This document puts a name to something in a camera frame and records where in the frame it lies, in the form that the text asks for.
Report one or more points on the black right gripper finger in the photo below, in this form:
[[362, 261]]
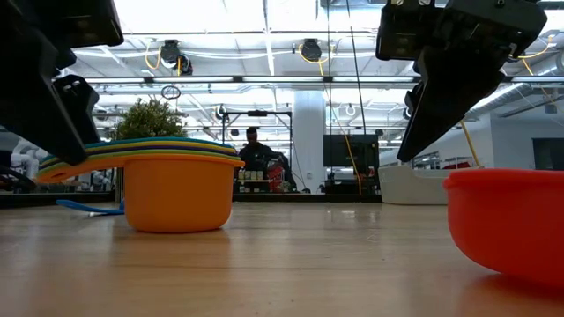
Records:
[[454, 97], [413, 99]]

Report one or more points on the red measuring cup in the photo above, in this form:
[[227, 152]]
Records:
[[506, 220]]

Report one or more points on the black metal frame stand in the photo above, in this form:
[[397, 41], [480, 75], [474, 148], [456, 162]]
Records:
[[257, 113]]

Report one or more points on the orange measuring cups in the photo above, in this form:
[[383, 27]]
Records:
[[176, 198]]

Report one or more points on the person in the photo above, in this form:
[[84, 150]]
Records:
[[257, 156]]

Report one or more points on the white plastic basket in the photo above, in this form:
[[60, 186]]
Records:
[[410, 187]]

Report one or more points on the black monitor screen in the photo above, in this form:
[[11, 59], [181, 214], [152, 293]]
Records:
[[350, 149]]

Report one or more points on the dark wall screen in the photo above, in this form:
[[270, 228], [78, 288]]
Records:
[[548, 154]]

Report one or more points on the small blue measuring cup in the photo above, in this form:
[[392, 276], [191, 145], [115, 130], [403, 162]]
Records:
[[75, 205]]

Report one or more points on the white building column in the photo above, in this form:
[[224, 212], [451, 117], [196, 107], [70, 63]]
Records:
[[308, 110]]

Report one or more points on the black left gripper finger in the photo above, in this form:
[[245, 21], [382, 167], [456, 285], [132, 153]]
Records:
[[81, 101], [31, 88]]

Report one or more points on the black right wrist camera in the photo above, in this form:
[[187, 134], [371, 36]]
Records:
[[398, 35]]

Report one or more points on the small potted green plant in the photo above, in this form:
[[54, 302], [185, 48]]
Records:
[[147, 123]]

